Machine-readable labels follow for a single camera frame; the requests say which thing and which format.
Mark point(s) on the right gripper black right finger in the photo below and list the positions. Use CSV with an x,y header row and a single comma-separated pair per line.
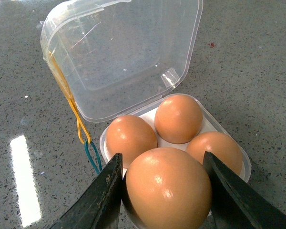
x,y
235,205

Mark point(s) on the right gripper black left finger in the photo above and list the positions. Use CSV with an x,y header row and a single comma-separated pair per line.
x,y
99,206

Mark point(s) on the brown egg back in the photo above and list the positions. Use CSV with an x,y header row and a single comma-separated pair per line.
x,y
221,145

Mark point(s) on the brown egg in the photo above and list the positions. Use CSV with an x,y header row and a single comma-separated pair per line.
x,y
221,145
178,119
131,136
166,188

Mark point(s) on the brown egg front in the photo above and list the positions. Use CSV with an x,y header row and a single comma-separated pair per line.
x,y
178,119

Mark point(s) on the clear plastic egg box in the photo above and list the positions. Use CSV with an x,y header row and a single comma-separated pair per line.
x,y
121,56

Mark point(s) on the teal rubber band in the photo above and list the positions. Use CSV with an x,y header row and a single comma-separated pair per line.
x,y
95,160

